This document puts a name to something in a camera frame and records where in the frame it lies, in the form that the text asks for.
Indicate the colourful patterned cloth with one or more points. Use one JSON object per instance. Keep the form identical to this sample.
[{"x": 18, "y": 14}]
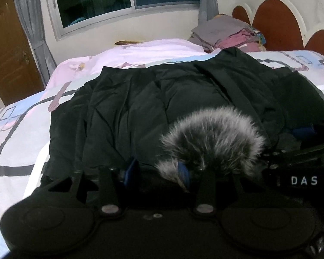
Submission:
[{"x": 259, "y": 36}]

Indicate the bed with patterned sheet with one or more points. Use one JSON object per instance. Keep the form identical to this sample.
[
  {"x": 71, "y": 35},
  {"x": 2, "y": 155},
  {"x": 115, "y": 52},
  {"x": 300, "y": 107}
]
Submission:
[{"x": 19, "y": 129}]

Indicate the pink blanket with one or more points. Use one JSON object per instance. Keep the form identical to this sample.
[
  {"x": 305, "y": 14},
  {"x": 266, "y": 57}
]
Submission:
[{"x": 151, "y": 51}]

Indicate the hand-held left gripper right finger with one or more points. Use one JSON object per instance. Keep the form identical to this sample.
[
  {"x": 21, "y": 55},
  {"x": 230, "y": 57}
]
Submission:
[{"x": 184, "y": 174}]

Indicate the yellow patterned pillow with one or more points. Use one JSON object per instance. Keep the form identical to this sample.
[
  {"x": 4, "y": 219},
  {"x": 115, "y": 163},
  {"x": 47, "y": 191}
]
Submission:
[{"x": 127, "y": 42}]

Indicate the sliding glass window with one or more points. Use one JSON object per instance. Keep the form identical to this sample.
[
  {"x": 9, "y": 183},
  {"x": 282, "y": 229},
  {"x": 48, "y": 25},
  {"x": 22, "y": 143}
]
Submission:
[{"x": 102, "y": 0}]

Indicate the stack of folded clothes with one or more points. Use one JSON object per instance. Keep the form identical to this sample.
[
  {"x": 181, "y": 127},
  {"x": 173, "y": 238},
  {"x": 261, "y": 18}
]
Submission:
[{"x": 221, "y": 32}]

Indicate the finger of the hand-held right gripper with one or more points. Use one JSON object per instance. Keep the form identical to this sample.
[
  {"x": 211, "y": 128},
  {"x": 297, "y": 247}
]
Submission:
[
  {"x": 303, "y": 133},
  {"x": 302, "y": 155}
]

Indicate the black padded jacket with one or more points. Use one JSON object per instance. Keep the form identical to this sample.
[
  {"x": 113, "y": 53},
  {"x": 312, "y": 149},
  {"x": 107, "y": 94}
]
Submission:
[{"x": 137, "y": 105}]

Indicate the wooden door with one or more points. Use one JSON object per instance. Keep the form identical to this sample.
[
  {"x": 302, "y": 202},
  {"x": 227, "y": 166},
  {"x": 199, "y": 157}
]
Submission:
[{"x": 8, "y": 54}]

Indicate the grey curtain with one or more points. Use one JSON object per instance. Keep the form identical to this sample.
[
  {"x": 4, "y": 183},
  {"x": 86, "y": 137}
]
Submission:
[
  {"x": 206, "y": 0},
  {"x": 32, "y": 19}
]

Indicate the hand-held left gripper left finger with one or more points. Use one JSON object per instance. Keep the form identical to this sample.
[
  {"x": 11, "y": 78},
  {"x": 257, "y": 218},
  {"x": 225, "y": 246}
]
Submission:
[{"x": 131, "y": 171}]

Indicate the red and white headboard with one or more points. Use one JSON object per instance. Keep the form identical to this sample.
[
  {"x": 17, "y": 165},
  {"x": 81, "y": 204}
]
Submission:
[{"x": 278, "y": 21}]

